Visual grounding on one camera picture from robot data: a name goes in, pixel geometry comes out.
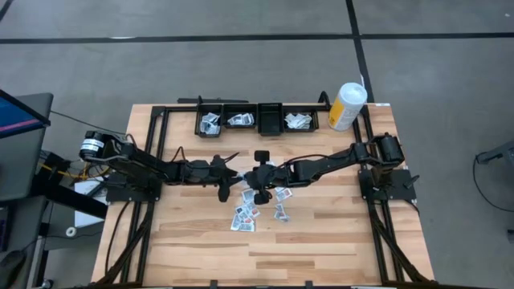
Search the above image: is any black curved floor cable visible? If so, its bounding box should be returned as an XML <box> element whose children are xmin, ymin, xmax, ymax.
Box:
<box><xmin>472</xmin><ymin>154</ymin><xmax>514</xmax><ymax>213</ymax></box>

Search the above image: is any black right camera cable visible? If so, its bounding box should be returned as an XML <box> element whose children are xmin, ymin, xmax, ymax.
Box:
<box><xmin>280</xmin><ymin>153</ymin><xmax>337</xmax><ymax>169</ymax></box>

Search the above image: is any thin black floor cable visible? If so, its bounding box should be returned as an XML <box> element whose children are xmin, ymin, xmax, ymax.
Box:
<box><xmin>50</xmin><ymin>110</ymin><xmax>128</xmax><ymax>136</ymax></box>

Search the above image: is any yellow cable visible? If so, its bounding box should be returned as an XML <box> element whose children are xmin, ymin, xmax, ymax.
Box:
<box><xmin>39</xmin><ymin>150</ymin><xmax>112</xmax><ymax>181</ymax></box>

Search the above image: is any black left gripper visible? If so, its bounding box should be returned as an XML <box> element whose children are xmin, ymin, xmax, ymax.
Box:
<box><xmin>186</xmin><ymin>154</ymin><xmax>243</xmax><ymax>203</ymax></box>

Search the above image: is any monitor with blue screen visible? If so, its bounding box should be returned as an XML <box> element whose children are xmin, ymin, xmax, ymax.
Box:
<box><xmin>0</xmin><ymin>88</ymin><xmax>52</xmax><ymax>140</ymax></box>

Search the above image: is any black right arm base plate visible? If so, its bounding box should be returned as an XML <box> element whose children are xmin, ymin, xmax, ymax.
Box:
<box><xmin>358</xmin><ymin>168</ymin><xmax>418</xmax><ymax>201</ymax></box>

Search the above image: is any black left camera cable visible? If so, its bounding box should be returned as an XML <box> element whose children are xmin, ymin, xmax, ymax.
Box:
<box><xmin>171</xmin><ymin>145</ymin><xmax>241</xmax><ymax>164</ymax></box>

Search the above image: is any black cable beside frame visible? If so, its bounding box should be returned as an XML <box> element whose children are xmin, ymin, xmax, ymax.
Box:
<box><xmin>104</xmin><ymin>200</ymin><xmax>133</xmax><ymax>278</ymax></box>

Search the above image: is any black stand beam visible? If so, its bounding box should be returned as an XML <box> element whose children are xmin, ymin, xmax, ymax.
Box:
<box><xmin>31</xmin><ymin>152</ymin><xmax>109</xmax><ymax>220</ymax></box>

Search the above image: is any white yellow wipes canister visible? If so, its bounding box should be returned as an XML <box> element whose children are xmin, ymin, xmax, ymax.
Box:
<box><xmin>328</xmin><ymin>82</ymin><xmax>369</xmax><ymax>132</ymax></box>

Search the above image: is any black mesh basket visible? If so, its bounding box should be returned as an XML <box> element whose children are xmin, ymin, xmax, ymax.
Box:
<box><xmin>257</xmin><ymin>102</ymin><xmax>284</xmax><ymax>136</ymax></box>
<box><xmin>195</xmin><ymin>103</ymin><xmax>223</xmax><ymax>138</ymax></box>
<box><xmin>283</xmin><ymin>104</ymin><xmax>320</xmax><ymax>132</ymax></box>
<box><xmin>222</xmin><ymin>103</ymin><xmax>258</xmax><ymax>130</ymax></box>

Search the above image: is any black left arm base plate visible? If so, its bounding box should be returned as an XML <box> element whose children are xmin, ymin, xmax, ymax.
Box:
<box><xmin>106</xmin><ymin>168</ymin><xmax>164</xmax><ymax>203</ymax></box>

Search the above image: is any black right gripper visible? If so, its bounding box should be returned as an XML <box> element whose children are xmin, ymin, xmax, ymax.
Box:
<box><xmin>244</xmin><ymin>150</ymin><xmax>290</xmax><ymax>206</ymax></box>

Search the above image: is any white paper sheet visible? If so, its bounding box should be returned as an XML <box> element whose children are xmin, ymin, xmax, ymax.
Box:
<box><xmin>74</xmin><ymin>178</ymin><xmax>106</xmax><ymax>229</ymax></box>

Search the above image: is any black camera cable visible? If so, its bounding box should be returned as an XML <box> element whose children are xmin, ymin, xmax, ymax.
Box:
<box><xmin>171</xmin><ymin>145</ymin><xmax>241</xmax><ymax>164</ymax></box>
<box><xmin>280</xmin><ymin>153</ymin><xmax>337</xmax><ymax>169</ymax></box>

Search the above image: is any grey chair base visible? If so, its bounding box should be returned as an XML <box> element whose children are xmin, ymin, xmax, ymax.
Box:
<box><xmin>475</xmin><ymin>140</ymin><xmax>514</xmax><ymax>165</ymax></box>

